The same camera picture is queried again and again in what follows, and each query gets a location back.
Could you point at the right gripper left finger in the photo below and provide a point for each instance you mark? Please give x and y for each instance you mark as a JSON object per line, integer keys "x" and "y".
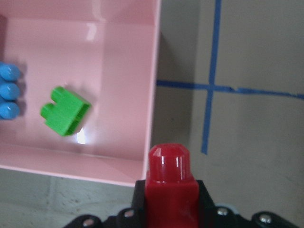
{"x": 138, "y": 201}

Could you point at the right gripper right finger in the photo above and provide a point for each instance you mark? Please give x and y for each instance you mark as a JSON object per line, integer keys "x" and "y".
{"x": 205, "y": 200}

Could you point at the red toy block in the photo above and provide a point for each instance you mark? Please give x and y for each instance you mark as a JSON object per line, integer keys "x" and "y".
{"x": 171, "y": 192}

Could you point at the green toy block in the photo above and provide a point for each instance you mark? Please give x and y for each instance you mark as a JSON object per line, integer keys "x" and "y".
{"x": 66, "y": 112}

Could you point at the blue toy block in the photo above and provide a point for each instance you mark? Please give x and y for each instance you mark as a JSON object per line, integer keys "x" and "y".
{"x": 9, "y": 91}

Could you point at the pink plastic box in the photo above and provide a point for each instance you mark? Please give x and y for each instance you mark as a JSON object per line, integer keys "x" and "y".
{"x": 104, "y": 50}

